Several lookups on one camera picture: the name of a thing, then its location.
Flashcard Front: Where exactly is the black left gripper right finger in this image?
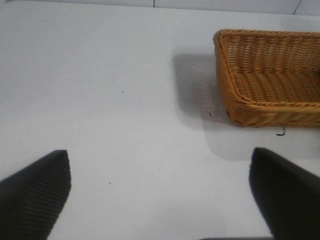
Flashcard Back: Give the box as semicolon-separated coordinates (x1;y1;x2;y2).
248;147;320;240

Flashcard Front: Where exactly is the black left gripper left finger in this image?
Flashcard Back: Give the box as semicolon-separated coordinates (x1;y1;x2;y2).
0;149;72;240

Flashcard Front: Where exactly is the brown woven wicker basket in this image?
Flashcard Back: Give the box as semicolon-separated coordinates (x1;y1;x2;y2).
212;28;320;129

